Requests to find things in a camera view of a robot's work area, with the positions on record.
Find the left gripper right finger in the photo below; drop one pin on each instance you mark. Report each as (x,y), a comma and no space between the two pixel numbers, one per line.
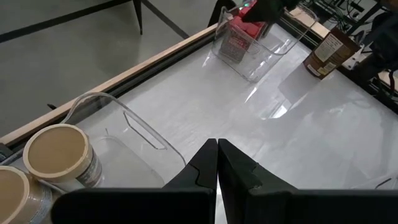
(295,207)

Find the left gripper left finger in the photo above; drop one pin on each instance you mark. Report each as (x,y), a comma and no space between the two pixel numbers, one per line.
(155,205)

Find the brown ice cream tub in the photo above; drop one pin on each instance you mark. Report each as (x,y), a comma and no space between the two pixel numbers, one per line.
(329,53)

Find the gold-lid spice jar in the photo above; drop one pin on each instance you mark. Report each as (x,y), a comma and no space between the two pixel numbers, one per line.
(57,152)
(11,196)

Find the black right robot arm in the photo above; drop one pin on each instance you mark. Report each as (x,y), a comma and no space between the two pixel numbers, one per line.
(385,43)

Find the clear plastic bin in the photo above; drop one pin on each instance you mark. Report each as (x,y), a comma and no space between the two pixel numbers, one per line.
(130,168)
(264,59)

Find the black tripod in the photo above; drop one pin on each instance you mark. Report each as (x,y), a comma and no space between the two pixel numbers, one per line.
(138,15)

